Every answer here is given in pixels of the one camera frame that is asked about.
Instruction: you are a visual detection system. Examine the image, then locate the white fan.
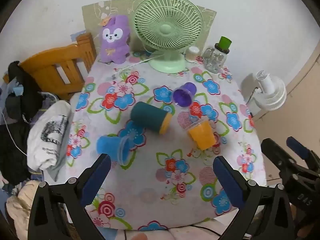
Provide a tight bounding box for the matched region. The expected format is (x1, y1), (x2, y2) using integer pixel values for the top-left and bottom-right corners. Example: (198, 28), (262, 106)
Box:
(240, 70), (288, 111)

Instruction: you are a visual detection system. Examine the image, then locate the glass mug jar green lid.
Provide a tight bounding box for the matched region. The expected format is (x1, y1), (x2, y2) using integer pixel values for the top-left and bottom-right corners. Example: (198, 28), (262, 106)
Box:
(203, 36), (233, 74)

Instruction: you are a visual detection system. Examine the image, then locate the purple plush rabbit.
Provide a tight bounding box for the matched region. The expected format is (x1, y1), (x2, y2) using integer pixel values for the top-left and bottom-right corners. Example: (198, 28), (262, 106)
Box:
(99, 15), (131, 64)

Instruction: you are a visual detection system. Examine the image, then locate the thin white cable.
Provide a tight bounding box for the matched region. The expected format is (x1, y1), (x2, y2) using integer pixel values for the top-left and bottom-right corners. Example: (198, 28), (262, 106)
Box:
(0, 109), (28, 157)

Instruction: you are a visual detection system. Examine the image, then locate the orange plastic cup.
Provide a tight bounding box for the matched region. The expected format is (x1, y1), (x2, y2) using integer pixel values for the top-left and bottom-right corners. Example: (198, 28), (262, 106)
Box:
(186, 120), (217, 151)

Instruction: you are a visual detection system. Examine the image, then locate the blue plastic cup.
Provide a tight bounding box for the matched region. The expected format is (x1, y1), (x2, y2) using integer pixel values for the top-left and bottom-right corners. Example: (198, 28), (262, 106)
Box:
(96, 135), (131, 166)

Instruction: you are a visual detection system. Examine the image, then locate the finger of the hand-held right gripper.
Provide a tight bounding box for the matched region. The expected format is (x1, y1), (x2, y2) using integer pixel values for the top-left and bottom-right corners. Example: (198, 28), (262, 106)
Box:
(286, 136), (320, 173)
(261, 138), (304, 181)

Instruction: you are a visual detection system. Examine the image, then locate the purple plastic cup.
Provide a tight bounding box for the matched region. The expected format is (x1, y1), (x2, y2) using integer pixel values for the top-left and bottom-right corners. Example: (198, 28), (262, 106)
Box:
(173, 82), (197, 109)

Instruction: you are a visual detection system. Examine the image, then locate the black cable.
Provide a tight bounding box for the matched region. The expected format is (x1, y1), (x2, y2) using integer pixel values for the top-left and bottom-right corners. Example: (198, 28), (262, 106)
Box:
(192, 224), (223, 237)

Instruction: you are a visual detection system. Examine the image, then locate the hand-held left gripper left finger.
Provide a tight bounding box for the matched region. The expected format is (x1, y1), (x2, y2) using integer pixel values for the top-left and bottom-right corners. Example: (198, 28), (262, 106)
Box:
(27, 153), (112, 240)

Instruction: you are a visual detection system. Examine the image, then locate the small white container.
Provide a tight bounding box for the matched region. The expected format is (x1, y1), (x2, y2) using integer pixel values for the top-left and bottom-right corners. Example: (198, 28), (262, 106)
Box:
(185, 46), (201, 63)

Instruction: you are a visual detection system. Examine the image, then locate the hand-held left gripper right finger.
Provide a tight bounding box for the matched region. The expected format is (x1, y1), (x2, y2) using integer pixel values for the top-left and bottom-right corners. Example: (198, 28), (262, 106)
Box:
(212, 155), (297, 240)

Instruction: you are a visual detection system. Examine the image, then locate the beige cloth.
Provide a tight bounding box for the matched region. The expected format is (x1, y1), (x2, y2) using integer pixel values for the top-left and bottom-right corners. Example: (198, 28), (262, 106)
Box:
(5, 180), (73, 240)

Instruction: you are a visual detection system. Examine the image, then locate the black clothing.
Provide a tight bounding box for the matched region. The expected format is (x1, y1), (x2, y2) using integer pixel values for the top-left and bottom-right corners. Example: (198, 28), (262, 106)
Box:
(0, 60), (45, 180)

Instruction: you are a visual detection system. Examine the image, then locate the white printed cloth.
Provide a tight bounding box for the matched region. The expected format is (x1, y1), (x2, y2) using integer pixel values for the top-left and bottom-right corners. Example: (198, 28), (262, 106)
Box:
(27, 100), (72, 182)

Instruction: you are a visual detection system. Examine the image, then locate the green desk fan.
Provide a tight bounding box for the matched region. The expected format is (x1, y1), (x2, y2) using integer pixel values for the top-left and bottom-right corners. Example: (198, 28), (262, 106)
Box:
(133, 0), (204, 74)

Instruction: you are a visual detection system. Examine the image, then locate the wooden chair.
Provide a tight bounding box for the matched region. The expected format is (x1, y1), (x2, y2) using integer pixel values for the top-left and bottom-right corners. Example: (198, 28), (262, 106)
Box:
(18, 32), (98, 101)

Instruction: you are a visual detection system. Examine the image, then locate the floral tablecloth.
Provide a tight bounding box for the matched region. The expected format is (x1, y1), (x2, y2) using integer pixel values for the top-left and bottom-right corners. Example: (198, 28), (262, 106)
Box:
(66, 51), (267, 232)

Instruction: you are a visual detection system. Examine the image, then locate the dark teal cup yellow rim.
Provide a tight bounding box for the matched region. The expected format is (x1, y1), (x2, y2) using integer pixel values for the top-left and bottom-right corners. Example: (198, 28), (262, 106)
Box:
(130, 101), (173, 135)

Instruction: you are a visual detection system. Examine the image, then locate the white fan cable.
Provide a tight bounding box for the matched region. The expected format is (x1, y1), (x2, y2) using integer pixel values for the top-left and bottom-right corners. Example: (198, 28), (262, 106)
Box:
(113, 56), (157, 74)

